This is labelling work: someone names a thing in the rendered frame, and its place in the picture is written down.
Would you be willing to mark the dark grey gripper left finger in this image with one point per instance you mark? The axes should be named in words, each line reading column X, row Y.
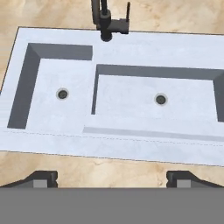
column 43, row 178

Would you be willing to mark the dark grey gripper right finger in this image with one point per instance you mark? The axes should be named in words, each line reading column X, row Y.
column 180, row 178

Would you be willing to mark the white double-basin sink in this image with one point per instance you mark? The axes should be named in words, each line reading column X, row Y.
column 125, row 96

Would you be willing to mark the dark grey tap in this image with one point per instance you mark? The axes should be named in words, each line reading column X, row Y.
column 108, row 23

